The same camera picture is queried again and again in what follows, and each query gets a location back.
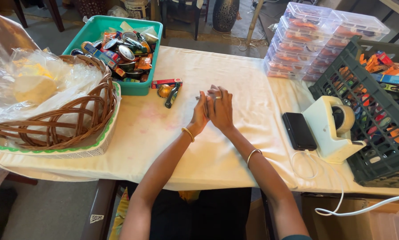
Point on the person's right hand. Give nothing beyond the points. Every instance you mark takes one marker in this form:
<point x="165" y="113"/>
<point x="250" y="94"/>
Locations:
<point x="222" y="111"/>

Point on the person's left hand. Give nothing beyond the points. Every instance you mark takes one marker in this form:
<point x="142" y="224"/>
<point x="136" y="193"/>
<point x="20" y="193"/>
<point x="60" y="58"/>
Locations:
<point x="200" y="115"/>

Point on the person's left fingers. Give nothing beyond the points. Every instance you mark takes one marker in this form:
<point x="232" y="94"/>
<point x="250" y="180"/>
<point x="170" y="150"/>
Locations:
<point x="201" y="101"/>

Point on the person's right fingers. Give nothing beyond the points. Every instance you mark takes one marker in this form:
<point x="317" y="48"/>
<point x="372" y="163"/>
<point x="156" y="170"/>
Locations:
<point x="221" y="94"/>

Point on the small dark green bottle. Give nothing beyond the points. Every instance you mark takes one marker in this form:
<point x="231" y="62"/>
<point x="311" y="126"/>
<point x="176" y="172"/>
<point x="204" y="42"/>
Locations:
<point x="172" y="96"/>

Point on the gold capsule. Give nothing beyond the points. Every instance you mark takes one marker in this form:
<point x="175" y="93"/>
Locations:
<point x="164" y="90"/>

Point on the small red and blue box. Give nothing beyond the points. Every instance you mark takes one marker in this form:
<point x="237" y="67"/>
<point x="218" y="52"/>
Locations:
<point x="166" y="82"/>

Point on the white tablecloth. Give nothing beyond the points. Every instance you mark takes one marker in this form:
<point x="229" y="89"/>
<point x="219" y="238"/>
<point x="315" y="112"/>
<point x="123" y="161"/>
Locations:
<point x="199" y="150"/>

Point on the teal plastic bin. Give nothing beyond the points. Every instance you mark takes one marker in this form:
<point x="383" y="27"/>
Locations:
<point x="146" y="88"/>

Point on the silver bangle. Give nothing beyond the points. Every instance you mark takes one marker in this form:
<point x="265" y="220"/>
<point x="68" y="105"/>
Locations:
<point x="252" y="155"/>

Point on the black perforated vase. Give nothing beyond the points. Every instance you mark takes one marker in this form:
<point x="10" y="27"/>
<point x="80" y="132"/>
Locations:
<point x="225" y="15"/>

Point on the black phone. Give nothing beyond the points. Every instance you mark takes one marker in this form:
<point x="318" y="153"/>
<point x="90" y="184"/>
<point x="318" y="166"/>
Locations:
<point x="298" y="130"/>

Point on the heap of capsules and packets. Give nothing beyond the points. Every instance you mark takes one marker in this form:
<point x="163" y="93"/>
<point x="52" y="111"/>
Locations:
<point x="126" y="53"/>

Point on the dark metal chair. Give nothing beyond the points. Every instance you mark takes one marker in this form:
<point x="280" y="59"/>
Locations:
<point x="182" y="13"/>

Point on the stack of clear plastic boxes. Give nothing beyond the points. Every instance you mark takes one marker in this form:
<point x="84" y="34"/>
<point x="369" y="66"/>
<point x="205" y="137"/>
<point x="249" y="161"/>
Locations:
<point x="296" y="43"/>

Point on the white bucket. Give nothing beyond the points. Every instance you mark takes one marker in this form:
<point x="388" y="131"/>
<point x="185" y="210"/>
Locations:
<point x="136" y="8"/>

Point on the white tape dispenser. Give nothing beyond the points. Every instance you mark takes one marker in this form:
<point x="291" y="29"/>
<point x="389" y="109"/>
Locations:
<point x="326" y="140"/>

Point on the white tray with green rim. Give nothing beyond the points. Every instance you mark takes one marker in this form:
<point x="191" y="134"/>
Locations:
<point x="96" y="148"/>

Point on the person's black garment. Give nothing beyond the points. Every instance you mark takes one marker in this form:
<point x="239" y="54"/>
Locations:
<point x="192" y="216"/>

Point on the clear tape roll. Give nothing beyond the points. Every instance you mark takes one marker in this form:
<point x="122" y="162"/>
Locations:
<point x="347" y="117"/>

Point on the brown wicker basket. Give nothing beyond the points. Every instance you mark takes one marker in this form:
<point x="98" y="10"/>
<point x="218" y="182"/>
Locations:
<point x="69" y="123"/>

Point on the yellow floral cloth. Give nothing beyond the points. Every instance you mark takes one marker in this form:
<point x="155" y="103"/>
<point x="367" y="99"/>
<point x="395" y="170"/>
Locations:
<point x="121" y="216"/>

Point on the brown bench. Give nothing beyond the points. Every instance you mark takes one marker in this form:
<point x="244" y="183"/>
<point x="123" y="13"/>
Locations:
<point x="101" y="206"/>

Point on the white code sticker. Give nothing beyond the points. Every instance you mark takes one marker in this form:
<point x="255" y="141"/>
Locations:
<point x="96" y="218"/>

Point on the clear plastic bag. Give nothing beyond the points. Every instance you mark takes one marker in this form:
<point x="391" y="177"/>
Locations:
<point x="36" y="80"/>

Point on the brown cardboard box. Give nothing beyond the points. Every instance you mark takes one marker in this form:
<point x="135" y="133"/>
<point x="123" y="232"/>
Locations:
<point x="336" y="216"/>

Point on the heap of orange packets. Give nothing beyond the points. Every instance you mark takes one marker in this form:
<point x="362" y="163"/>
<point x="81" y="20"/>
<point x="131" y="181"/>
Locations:
<point x="389" y="71"/>

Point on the dark wooden chair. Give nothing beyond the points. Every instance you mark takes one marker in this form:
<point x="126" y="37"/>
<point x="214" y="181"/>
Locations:
<point x="54" y="13"/>

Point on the dark green plastic crate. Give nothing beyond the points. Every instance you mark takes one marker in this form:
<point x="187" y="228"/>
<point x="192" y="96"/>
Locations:
<point x="382" y="163"/>

